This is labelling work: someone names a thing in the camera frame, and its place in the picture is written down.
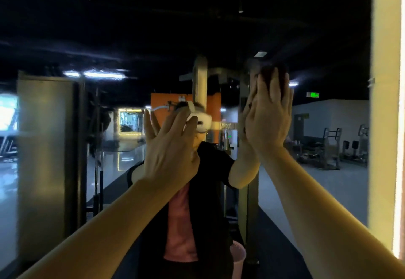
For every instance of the person's right hand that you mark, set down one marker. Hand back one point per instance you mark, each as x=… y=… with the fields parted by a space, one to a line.
x=269 y=120

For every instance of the person's left hand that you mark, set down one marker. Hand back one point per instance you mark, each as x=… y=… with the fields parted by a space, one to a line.
x=171 y=155

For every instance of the dark brown cleaning cloth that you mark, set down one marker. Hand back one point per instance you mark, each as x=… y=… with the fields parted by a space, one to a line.
x=266 y=73

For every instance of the large wall mirror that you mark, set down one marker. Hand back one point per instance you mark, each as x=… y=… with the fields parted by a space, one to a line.
x=95 y=22

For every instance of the person's left forearm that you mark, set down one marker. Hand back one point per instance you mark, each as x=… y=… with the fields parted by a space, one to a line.
x=88 y=234

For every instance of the person's right forearm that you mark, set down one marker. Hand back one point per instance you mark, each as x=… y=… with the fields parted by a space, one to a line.
x=329 y=222

